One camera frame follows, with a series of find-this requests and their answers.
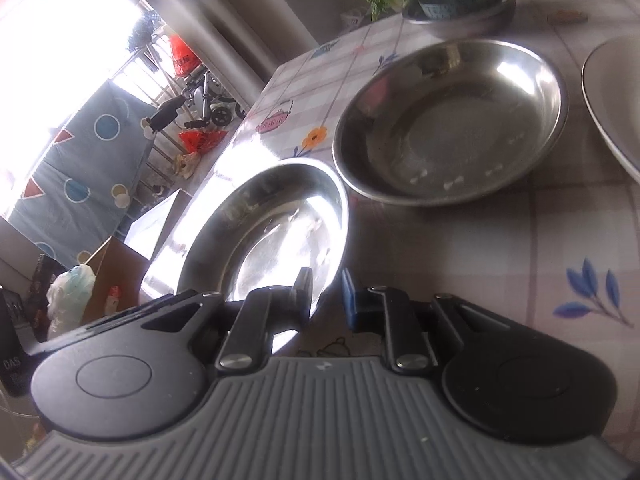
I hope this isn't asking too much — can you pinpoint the large stainless steel bowl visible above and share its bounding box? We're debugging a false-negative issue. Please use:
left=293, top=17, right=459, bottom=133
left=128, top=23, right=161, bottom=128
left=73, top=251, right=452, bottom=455
left=400, top=0, right=524, bottom=40

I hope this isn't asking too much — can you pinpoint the shallow steel plate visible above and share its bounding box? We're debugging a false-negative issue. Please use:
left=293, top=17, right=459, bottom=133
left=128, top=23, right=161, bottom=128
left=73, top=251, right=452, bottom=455
left=332, top=39, right=568, bottom=207
left=176, top=157, right=352, bottom=336

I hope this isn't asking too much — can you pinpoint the grey curtain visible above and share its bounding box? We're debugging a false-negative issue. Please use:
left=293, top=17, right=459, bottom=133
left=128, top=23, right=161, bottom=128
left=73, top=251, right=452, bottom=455
left=146, top=0, right=318, bottom=106

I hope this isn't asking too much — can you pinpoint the blue patterned hanging cloth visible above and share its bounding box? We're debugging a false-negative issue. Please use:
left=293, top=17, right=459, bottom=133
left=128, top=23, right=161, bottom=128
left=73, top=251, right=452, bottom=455
left=9, top=80, right=155, bottom=268

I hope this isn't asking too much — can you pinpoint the plaid teapot tablecloth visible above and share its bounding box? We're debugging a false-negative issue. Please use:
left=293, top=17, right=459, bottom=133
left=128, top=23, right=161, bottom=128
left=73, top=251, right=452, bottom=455
left=142, top=0, right=639, bottom=460

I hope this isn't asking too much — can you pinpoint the brown cardboard box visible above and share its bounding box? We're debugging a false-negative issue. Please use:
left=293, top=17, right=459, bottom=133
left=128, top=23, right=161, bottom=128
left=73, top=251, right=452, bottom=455
left=80, top=237, right=150, bottom=325

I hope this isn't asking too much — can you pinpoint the white ceramic calligraphy plate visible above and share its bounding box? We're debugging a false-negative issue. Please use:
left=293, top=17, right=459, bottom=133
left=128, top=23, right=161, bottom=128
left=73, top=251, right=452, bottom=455
left=580, top=35, right=640, bottom=182

